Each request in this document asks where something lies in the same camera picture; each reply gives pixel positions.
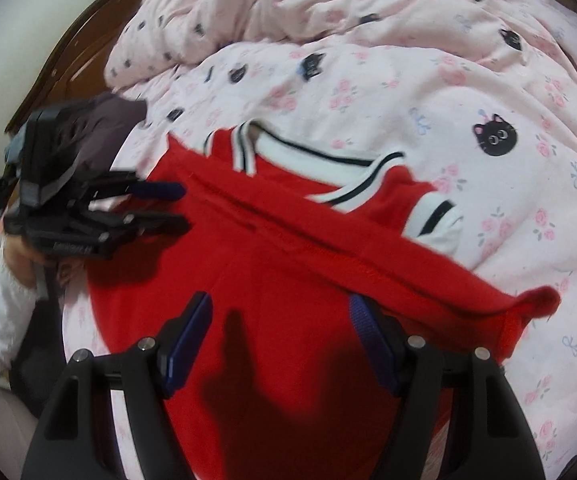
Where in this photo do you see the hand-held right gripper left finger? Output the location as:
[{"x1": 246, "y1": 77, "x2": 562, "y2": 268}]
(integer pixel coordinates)
[{"x1": 20, "y1": 290, "x2": 214, "y2": 480}]

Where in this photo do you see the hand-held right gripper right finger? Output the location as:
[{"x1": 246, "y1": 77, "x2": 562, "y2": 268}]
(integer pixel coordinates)
[{"x1": 347, "y1": 291, "x2": 538, "y2": 480}]

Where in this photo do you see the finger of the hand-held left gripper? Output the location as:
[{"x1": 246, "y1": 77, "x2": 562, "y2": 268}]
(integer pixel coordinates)
[
  {"x1": 118, "y1": 213, "x2": 192, "y2": 241},
  {"x1": 93, "y1": 182, "x2": 187, "y2": 201}
]

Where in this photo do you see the red and white jersey shirt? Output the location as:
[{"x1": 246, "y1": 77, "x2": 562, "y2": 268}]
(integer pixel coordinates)
[{"x1": 86, "y1": 119, "x2": 562, "y2": 480}]

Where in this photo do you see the person's left hand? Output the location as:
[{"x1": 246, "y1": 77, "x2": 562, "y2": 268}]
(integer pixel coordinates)
[{"x1": 0, "y1": 239, "x2": 50, "y2": 289}]

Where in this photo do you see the dark grey cloth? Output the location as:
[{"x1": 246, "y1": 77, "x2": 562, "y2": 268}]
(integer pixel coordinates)
[{"x1": 76, "y1": 95, "x2": 148, "y2": 171}]

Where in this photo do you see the dark wooden headboard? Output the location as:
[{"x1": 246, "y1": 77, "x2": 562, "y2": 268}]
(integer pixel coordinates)
[{"x1": 6, "y1": 0, "x2": 179, "y2": 133}]

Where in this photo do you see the pink cat print quilt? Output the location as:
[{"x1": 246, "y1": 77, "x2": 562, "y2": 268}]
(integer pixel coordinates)
[{"x1": 61, "y1": 0, "x2": 577, "y2": 480}]

